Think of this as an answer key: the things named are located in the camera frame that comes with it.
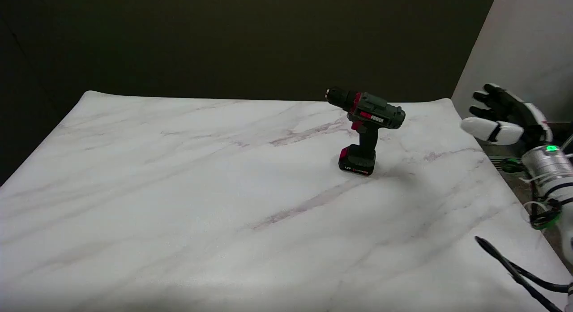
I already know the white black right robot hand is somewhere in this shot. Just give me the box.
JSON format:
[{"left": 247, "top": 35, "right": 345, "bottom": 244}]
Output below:
[{"left": 461, "top": 83, "right": 554, "bottom": 148}]

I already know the metal floor vent grille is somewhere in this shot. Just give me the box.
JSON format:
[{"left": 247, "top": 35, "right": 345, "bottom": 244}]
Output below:
[{"left": 489, "top": 156, "right": 522, "bottom": 172}]

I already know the dark green cordless power screwdriver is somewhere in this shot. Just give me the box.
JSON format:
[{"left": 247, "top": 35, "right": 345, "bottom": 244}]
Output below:
[{"left": 325, "top": 87, "right": 406, "bottom": 176}]

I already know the long black robot cable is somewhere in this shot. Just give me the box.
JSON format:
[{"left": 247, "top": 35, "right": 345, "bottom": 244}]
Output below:
[{"left": 475, "top": 236, "right": 573, "bottom": 312}]

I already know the black wrist cable bundle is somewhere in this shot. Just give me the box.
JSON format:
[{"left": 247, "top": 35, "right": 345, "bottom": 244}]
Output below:
[{"left": 500, "top": 156, "right": 563, "bottom": 230}]

